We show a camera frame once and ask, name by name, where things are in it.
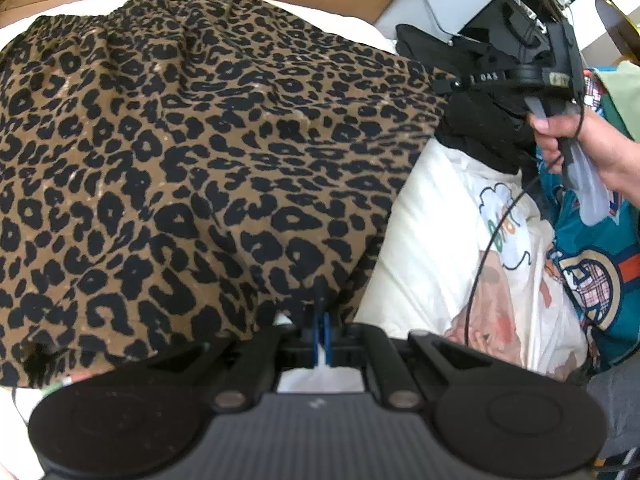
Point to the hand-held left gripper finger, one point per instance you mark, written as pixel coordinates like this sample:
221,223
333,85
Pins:
327,340
316,340

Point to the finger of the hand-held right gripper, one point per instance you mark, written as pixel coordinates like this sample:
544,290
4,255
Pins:
450,84

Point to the leopard print skirt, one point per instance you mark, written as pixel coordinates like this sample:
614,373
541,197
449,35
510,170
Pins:
175,160

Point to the person's right forearm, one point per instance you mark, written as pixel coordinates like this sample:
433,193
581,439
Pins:
627,165

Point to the folded black clothes stack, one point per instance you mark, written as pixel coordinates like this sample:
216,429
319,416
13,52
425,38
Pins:
425,42

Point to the person's right hand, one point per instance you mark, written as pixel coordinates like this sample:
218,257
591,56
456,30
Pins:
597,132

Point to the yellow round object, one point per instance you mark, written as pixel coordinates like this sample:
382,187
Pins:
617,25

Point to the pale green cloth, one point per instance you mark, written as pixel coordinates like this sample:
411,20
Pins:
625,90

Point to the printed cream bed sheet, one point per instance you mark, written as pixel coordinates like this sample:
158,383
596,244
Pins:
440,240

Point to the colourful teal bag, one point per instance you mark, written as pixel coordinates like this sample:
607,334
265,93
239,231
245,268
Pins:
600,270

